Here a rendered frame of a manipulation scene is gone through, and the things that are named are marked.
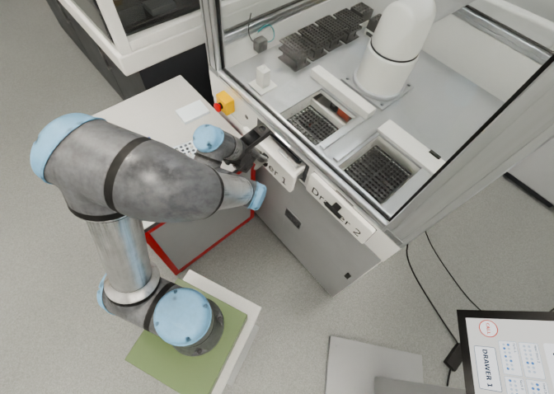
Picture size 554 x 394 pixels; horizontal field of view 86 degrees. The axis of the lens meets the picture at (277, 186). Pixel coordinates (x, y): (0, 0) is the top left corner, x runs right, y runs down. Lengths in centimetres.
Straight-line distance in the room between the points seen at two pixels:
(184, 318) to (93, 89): 243
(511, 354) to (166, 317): 81
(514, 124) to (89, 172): 65
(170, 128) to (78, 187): 98
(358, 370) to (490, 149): 143
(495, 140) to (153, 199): 57
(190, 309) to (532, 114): 73
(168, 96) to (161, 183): 117
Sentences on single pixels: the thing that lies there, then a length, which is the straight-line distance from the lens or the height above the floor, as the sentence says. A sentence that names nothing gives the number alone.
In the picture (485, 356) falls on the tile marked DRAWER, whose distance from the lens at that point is 100.
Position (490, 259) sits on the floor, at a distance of 245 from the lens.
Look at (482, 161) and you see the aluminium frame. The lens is 69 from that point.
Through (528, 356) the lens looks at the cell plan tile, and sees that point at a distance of 98.
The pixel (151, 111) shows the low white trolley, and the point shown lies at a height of 76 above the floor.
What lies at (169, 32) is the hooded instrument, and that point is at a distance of 164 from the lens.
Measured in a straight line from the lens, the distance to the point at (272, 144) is 124.
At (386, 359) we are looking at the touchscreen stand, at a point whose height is 4.
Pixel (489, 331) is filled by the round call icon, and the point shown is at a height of 102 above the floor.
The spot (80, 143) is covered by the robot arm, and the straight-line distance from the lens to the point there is 47.
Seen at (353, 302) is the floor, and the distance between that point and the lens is 193.
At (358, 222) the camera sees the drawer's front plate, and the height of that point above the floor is 91.
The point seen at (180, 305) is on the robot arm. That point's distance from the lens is 75.
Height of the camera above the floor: 181
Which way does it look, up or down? 60 degrees down
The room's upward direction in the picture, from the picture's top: 9 degrees clockwise
